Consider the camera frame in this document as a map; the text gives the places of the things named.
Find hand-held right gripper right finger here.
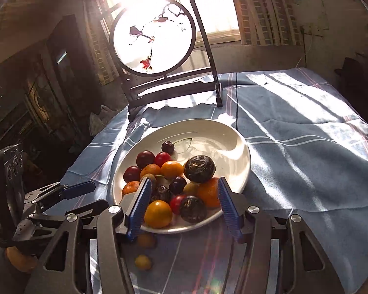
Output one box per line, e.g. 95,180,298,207
218,176,345,294

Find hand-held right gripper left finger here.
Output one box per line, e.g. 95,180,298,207
25,177,154,294

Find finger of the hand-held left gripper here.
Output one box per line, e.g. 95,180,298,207
12,199,111,242
25,181,96,212

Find yellow orange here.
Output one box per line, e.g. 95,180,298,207
144,200,173,229

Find small orange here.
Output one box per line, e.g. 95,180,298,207
122,181,141,198

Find orange mandarin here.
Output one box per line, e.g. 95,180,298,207
5,246,39,273
197,178,222,209

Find wrinkled dark passion fruit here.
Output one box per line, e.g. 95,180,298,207
180,195,207,224
184,156,216,183
152,185,172,204

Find small yellow fruit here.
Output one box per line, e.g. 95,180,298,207
137,233,157,248

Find dark red plum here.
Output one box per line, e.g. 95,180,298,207
123,166,142,184

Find bright red plum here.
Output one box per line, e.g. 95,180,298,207
154,152,172,168
170,195,187,215

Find round orange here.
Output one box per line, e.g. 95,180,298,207
140,164,161,181
161,161,184,179

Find yellow green longan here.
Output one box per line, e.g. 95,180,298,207
183,181,200,196

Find dark purple plum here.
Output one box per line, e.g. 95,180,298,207
169,176,187,196
136,151,155,169

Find white ceramic plate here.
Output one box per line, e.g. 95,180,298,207
113,119,251,235

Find dark red cherry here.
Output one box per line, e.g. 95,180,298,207
161,138,193,155

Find clear plastic bags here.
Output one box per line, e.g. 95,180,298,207
90,104,121,131

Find blue striped tablecloth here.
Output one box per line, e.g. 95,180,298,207
60,67,368,294

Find dark wooden cabinet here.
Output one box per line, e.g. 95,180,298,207
46,14,96,124

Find checked curtain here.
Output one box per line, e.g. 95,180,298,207
227,0,305,47
86,0,121,86

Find round bird painting table screen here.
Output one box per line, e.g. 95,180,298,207
100,0,224,122

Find bright window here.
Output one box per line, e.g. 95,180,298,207
104,0,243,42

